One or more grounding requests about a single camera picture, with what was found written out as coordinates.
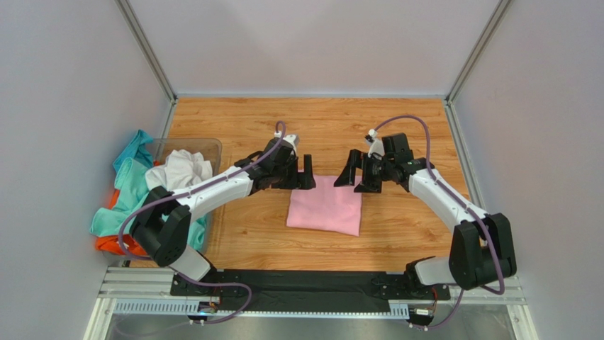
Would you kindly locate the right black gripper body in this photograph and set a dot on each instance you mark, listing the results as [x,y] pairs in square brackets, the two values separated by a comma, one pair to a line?
[370,171]

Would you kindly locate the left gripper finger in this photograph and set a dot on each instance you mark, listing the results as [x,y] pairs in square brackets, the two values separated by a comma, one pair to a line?
[307,177]
[293,182]

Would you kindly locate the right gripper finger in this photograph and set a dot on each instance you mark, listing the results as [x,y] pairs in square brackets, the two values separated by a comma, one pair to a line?
[371,181]
[348,174]

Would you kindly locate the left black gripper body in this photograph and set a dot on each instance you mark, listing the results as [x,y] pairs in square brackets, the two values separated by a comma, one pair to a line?
[291,166]

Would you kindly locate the pink t shirt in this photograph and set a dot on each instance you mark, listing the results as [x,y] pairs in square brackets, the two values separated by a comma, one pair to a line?
[326,208]

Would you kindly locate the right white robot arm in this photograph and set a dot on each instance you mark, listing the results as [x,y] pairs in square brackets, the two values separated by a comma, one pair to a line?
[482,250]

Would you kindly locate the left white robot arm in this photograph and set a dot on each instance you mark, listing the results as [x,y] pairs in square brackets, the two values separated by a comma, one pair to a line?
[161,226]

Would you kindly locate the white t shirt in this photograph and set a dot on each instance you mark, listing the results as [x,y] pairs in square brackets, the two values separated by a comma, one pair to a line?
[180,169]

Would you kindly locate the clear plastic bin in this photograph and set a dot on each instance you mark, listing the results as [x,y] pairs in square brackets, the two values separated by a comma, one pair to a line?
[210,149]

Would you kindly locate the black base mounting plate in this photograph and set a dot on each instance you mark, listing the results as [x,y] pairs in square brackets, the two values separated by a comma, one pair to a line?
[308,291]

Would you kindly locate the blue t shirt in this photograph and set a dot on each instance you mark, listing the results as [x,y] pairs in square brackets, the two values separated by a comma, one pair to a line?
[137,150]

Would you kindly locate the teal t shirt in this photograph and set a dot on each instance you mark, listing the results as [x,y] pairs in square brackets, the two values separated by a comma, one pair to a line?
[133,182]

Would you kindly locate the orange t shirt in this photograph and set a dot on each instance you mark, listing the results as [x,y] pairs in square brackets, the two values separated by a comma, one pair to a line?
[130,191]

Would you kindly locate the aluminium frame rail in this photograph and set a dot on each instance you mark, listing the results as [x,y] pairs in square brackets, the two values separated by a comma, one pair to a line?
[145,291]

